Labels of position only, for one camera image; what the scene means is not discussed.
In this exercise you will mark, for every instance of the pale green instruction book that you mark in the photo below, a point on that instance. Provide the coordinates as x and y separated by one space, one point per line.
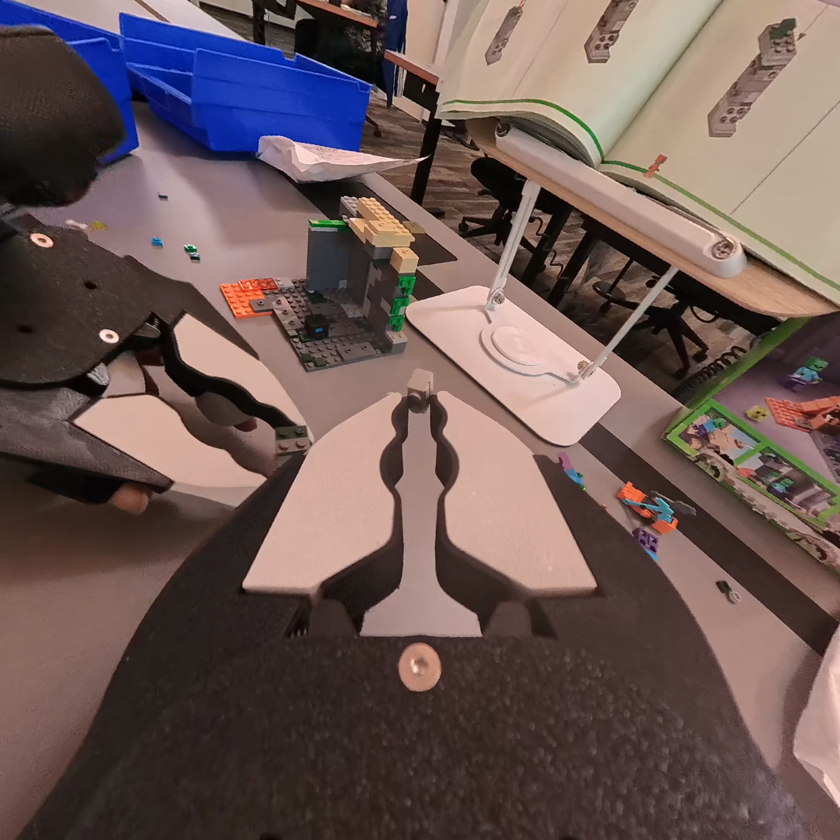
689 79

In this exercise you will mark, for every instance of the small dark green round piece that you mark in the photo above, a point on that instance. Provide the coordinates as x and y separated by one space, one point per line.
727 590

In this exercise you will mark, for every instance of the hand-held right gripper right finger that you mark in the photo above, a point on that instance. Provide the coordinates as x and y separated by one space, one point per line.
518 518

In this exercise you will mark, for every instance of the green toy box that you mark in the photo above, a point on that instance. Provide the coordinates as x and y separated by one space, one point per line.
774 446

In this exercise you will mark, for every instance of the printed white paper bag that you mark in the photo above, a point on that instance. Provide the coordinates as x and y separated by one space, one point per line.
328 161

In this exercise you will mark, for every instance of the black office chair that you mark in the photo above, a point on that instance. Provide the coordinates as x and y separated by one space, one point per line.
499 197
656 321

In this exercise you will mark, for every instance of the background office table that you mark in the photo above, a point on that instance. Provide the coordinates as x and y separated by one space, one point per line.
410 65

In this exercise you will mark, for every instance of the purple blue green brick figure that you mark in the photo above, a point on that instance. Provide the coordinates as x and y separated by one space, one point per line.
646 544

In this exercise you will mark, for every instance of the red page clip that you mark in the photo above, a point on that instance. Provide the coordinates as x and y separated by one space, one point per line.
656 165

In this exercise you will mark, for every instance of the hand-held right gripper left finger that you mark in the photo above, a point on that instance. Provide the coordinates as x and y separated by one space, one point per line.
321 518

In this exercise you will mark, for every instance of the grey baseplate brick building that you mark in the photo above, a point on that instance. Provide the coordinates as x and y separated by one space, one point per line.
341 295

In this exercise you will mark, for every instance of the small grey brick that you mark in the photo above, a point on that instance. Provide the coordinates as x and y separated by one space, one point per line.
420 387

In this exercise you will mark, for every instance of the person's left hand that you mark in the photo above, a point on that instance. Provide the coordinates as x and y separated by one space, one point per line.
131 500

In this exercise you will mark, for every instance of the orange figure with blue pickaxe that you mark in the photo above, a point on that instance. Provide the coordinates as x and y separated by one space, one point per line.
653 508

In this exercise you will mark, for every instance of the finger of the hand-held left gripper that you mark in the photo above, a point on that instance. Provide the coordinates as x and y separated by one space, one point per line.
223 354
151 439

